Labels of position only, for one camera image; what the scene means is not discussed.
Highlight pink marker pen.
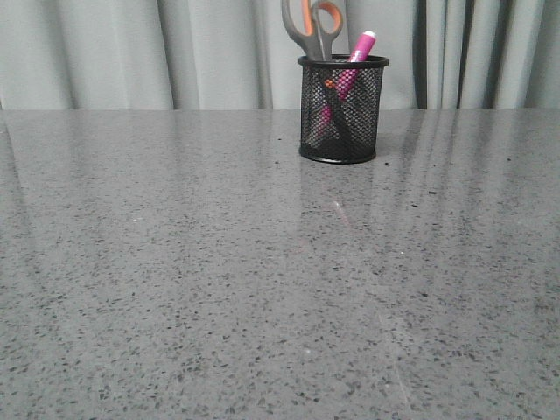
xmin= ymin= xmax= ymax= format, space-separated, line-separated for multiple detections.
xmin=317 ymin=31 xmax=376 ymax=141

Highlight grey orange scissors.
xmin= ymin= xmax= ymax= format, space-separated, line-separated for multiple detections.
xmin=282 ymin=1 xmax=352 ymax=151

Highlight black mesh pen holder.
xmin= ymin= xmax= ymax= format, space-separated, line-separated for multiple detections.
xmin=299 ymin=54 xmax=389 ymax=164

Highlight grey curtain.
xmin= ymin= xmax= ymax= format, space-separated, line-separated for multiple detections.
xmin=1 ymin=1 xmax=559 ymax=109

